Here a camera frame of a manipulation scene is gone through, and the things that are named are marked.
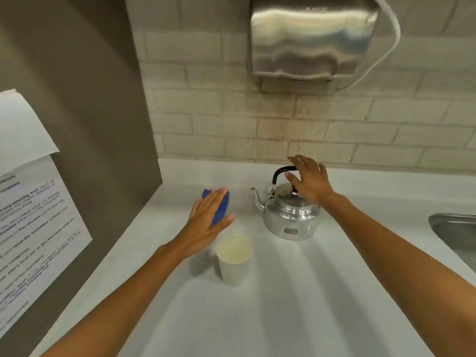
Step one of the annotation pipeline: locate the person's right hand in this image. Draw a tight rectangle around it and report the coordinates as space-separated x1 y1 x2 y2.
285 155 336 208

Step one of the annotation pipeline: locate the person's left hand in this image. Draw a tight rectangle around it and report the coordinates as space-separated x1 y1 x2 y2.
174 187 237 259

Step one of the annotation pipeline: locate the blue cloth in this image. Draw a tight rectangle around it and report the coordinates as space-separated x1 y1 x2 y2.
201 188 230 227

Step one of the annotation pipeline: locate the silver metal kettle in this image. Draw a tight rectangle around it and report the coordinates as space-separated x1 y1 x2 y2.
250 166 321 241

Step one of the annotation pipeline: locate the white paper cup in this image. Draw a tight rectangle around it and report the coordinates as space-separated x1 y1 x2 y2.
215 234 254 287

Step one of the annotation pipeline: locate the person's left forearm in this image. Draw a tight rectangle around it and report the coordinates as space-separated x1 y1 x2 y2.
41 241 186 357

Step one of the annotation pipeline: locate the person's right forearm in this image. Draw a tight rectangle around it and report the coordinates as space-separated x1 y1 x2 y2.
320 193 476 357

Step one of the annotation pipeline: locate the white countertop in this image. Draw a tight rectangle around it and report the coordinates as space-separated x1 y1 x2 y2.
29 158 476 357

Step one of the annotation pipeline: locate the stainless steel hand dryer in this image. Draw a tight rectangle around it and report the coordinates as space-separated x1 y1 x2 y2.
248 0 381 90

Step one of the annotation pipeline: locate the stainless steel sink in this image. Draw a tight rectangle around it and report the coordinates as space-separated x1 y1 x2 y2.
428 213 476 274

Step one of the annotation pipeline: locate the brown cabinet side panel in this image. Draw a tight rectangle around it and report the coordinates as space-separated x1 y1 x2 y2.
0 0 163 357

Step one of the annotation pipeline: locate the white printed paper notice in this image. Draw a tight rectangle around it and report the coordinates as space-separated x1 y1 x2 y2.
0 154 93 339

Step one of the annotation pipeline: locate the blank white paper sheet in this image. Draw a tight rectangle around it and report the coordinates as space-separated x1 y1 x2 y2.
0 89 60 177

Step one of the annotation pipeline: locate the white power cable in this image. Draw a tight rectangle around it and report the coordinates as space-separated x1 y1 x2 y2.
336 0 402 91

